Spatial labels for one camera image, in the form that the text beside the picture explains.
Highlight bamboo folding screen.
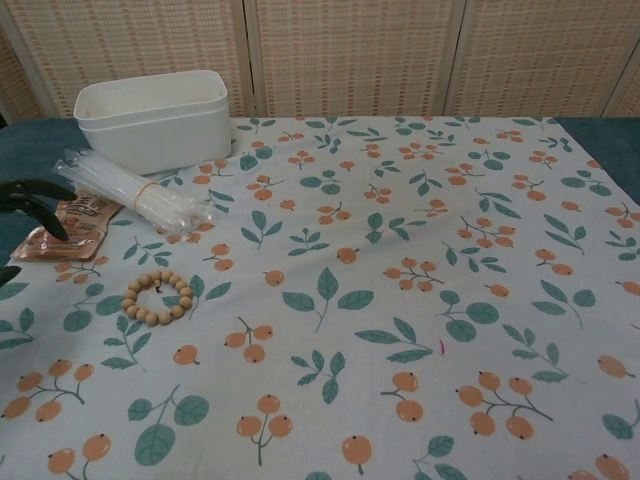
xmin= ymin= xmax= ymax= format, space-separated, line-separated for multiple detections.
xmin=0 ymin=0 xmax=640 ymax=124

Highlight white plastic bin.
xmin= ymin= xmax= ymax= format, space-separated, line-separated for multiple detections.
xmin=73 ymin=69 xmax=234 ymax=176

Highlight wooden bead bracelet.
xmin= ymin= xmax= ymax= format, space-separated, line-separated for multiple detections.
xmin=122 ymin=268 xmax=195 ymax=326

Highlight floral print tablecloth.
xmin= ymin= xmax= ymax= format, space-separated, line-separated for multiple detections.
xmin=0 ymin=115 xmax=640 ymax=480

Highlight bundle of clear straws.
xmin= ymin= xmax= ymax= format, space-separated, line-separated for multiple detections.
xmin=54 ymin=148 xmax=216 ymax=235

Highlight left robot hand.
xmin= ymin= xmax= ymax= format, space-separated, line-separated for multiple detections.
xmin=0 ymin=177 xmax=77 ymax=292

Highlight brown snack packet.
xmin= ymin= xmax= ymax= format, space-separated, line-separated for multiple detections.
xmin=9 ymin=197 xmax=124 ymax=264

